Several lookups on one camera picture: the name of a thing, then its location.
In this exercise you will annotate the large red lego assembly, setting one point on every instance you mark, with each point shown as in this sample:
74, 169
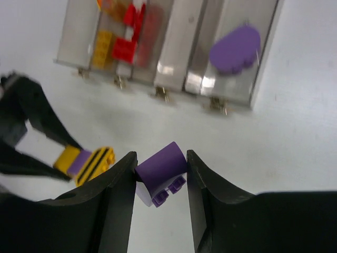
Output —
124, 48

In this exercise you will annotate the yellow lego plate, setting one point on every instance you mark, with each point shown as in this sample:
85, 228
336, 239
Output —
101, 58

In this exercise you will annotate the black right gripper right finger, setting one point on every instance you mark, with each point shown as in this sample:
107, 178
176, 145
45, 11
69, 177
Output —
226, 218

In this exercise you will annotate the yellow butterfly lego piece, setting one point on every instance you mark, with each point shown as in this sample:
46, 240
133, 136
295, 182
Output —
114, 8

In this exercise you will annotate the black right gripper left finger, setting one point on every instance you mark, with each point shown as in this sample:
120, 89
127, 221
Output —
95, 217

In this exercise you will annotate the purple yellow lego figure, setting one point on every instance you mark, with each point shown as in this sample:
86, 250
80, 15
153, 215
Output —
82, 166

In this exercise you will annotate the purple curved lego brick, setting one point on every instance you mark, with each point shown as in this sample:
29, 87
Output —
160, 175

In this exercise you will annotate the purple oval lego piece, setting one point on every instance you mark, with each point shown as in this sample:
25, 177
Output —
237, 50

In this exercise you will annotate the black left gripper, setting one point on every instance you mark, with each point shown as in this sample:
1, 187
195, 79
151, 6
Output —
28, 101

